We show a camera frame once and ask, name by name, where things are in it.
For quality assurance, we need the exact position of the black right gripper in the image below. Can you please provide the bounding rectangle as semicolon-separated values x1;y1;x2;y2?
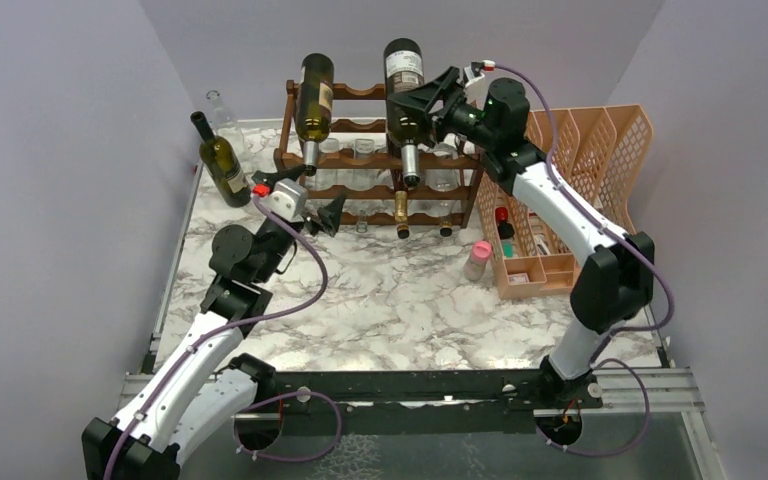
386;67;497;151

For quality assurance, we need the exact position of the green wine bottle white label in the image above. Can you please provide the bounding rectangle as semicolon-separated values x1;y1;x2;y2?
383;38;424;189

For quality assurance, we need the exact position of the green wine bottle cream label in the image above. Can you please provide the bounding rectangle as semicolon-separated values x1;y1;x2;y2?
190;111;251;208

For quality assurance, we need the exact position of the clear glass bottle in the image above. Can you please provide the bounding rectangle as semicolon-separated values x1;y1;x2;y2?
205;90;248;155

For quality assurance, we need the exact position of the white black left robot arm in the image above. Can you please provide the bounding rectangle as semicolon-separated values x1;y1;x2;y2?
81;167;347;479

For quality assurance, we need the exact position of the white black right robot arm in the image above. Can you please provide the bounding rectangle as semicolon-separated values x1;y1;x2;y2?
387;67;655;407

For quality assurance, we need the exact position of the clear glass in rack middle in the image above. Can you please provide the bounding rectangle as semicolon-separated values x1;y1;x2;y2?
350;138;375;233

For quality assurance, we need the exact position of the brown wooden wine rack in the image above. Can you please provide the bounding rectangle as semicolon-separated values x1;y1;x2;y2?
273;80;484;228

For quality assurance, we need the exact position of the clear bottle in lower rack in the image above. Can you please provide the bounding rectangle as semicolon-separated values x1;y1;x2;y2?
425;143;461;238

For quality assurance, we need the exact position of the dark bottle gold foil neck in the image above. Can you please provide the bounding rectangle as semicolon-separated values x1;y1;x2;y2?
390;169;410;240

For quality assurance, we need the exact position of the pink capped small bottle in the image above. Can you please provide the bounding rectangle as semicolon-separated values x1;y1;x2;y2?
463;240;493;282

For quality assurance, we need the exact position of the orange plastic file organizer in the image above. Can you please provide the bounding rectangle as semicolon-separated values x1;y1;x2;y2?
475;105;653;300

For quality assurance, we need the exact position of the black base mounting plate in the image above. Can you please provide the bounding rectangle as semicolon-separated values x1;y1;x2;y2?
232;369;603;442

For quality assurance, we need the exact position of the aluminium frame rail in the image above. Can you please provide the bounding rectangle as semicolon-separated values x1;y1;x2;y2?
99;119;730;480

